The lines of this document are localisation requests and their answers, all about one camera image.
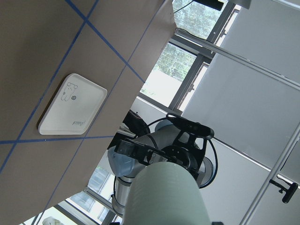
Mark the pale green plastic cup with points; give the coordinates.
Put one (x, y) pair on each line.
(165, 193)

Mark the cream rabbit print tray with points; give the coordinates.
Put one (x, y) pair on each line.
(73, 108)

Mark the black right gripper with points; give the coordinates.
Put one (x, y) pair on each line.
(187, 155)

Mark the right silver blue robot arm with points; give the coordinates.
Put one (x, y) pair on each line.
(175, 140)

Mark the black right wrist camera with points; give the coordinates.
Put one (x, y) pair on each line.
(190, 127)

